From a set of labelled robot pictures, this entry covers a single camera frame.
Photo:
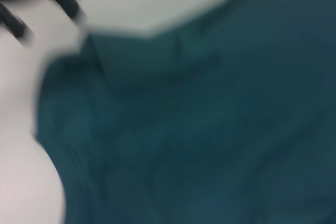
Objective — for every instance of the teal blue shirt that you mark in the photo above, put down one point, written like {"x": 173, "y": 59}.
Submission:
{"x": 197, "y": 129}

